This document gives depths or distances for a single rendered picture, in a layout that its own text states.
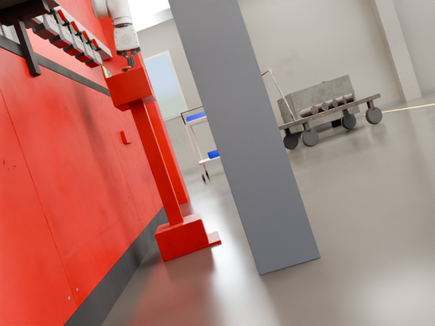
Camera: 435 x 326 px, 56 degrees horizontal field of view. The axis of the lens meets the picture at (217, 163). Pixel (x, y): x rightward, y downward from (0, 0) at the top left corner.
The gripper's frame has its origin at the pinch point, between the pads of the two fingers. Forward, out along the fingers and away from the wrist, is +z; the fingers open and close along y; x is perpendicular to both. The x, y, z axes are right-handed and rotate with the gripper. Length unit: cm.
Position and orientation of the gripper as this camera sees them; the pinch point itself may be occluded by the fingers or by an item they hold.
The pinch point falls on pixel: (131, 62)
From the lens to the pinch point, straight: 189.1
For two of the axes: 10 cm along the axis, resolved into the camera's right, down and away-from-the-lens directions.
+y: 9.8, -1.9, 0.8
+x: -0.9, -0.6, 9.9
